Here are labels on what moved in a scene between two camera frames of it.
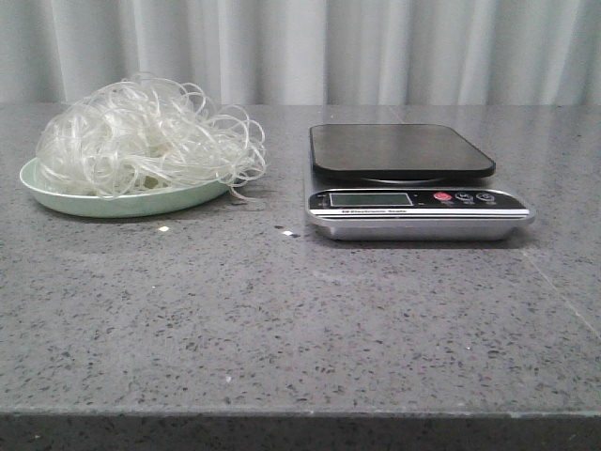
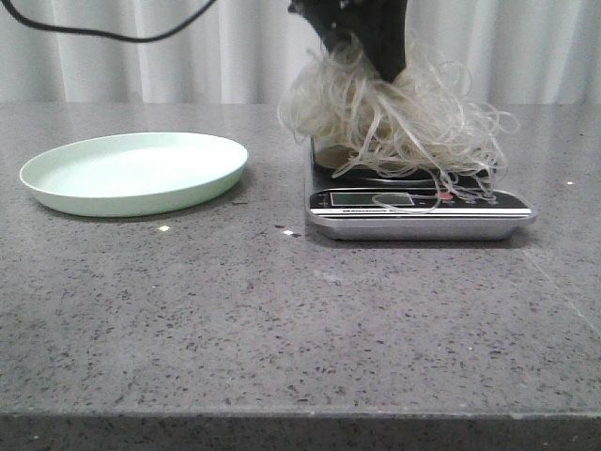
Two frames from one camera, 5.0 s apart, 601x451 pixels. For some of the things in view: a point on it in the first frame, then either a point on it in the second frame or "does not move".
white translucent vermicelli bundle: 141,134 to 423,129
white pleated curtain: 257,53 does not move
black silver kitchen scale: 401,182 does not move
